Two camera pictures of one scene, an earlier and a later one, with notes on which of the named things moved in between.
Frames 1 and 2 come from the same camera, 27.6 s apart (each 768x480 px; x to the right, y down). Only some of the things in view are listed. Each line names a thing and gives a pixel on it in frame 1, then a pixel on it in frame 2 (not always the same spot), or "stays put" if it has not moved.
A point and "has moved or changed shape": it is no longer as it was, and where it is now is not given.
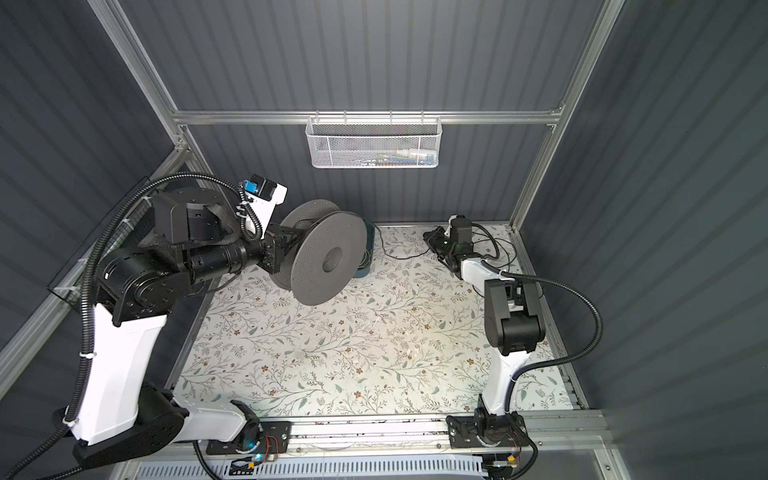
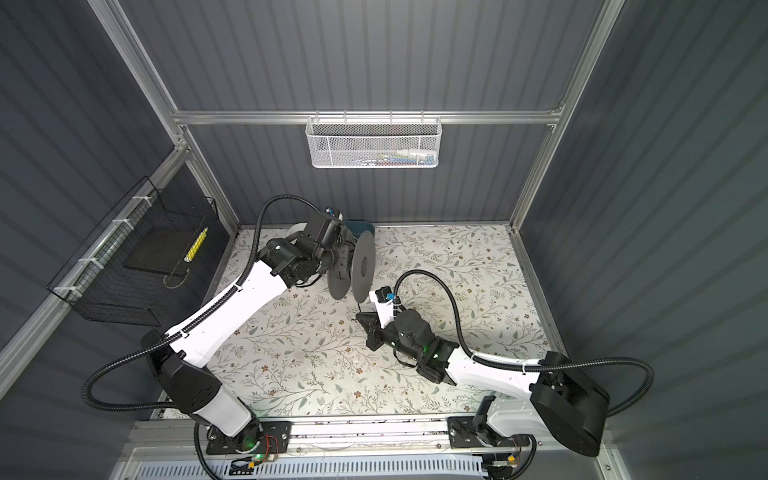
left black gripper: [273, 251] → [338, 246]
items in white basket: [402, 157] stays put
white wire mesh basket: [373, 142] stays put
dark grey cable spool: [327, 257] has moved or changed shape
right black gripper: [434, 241] → [369, 320]
